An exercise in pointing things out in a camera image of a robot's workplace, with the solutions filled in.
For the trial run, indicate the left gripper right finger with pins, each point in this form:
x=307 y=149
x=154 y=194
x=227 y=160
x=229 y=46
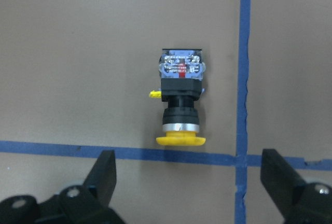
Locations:
x=282 y=183

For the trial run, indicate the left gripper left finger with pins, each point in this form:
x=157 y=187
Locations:
x=101 y=180

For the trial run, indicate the yellow push button switch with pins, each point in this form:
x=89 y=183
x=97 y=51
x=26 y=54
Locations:
x=181 y=72

